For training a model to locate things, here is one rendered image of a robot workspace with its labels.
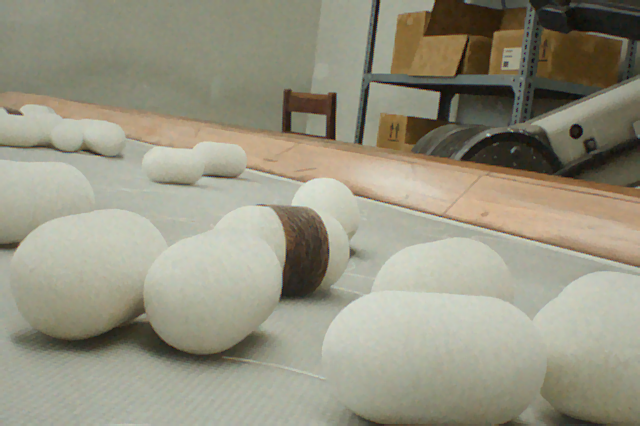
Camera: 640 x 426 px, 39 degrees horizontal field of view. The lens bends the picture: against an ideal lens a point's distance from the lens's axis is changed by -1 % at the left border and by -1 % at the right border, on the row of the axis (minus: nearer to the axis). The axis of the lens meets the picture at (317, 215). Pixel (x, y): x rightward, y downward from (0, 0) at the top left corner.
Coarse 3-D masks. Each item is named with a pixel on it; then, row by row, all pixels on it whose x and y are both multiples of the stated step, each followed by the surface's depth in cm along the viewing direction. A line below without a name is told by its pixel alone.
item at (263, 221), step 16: (240, 208) 19; (256, 208) 19; (224, 224) 19; (240, 224) 19; (256, 224) 19; (272, 224) 19; (336, 224) 20; (272, 240) 19; (336, 240) 20; (336, 256) 20; (336, 272) 20; (320, 288) 20
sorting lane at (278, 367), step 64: (128, 192) 37; (192, 192) 41; (256, 192) 45; (0, 256) 20; (384, 256) 28; (512, 256) 32; (576, 256) 34; (0, 320) 15; (320, 320) 18; (0, 384) 12; (64, 384) 12; (128, 384) 12; (192, 384) 13; (256, 384) 13; (320, 384) 13
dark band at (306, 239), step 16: (272, 208) 19; (288, 208) 20; (304, 208) 20; (288, 224) 19; (304, 224) 19; (320, 224) 20; (288, 240) 19; (304, 240) 19; (320, 240) 19; (288, 256) 19; (304, 256) 19; (320, 256) 19; (288, 272) 19; (304, 272) 19; (320, 272) 19; (288, 288) 19; (304, 288) 20
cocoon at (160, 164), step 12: (144, 156) 43; (156, 156) 42; (168, 156) 43; (180, 156) 43; (192, 156) 43; (144, 168) 43; (156, 168) 42; (168, 168) 43; (180, 168) 43; (192, 168) 43; (156, 180) 43; (168, 180) 43; (180, 180) 43; (192, 180) 44
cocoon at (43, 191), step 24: (0, 168) 21; (24, 168) 21; (48, 168) 22; (72, 168) 22; (0, 192) 20; (24, 192) 21; (48, 192) 21; (72, 192) 22; (0, 216) 20; (24, 216) 21; (48, 216) 21; (0, 240) 21
